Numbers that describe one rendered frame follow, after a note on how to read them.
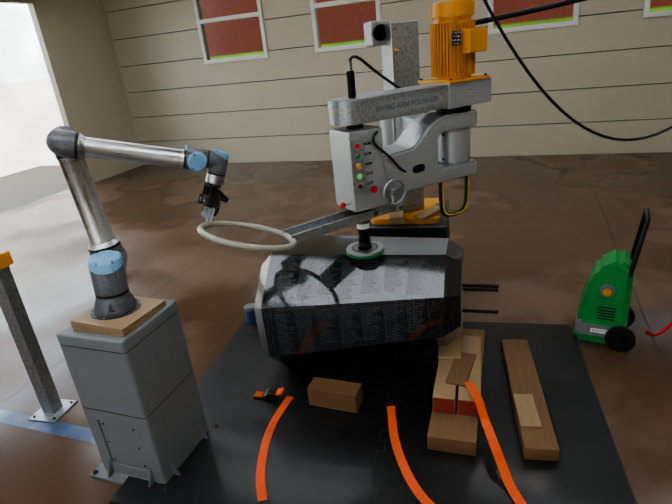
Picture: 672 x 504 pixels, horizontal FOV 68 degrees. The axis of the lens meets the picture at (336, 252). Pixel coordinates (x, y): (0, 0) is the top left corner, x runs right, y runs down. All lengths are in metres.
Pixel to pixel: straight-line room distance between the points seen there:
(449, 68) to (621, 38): 5.93
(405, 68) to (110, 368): 2.49
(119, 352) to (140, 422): 0.39
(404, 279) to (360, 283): 0.25
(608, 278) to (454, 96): 1.47
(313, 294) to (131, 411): 1.10
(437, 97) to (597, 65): 6.00
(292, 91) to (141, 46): 3.25
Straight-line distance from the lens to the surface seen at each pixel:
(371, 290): 2.79
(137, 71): 11.27
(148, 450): 2.77
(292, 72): 9.46
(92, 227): 2.63
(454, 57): 2.91
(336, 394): 2.94
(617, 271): 3.44
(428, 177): 2.87
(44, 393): 3.64
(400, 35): 3.50
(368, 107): 2.58
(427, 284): 2.77
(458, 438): 2.70
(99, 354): 2.55
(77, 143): 2.41
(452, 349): 3.10
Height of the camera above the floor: 1.95
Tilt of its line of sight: 22 degrees down
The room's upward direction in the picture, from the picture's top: 6 degrees counter-clockwise
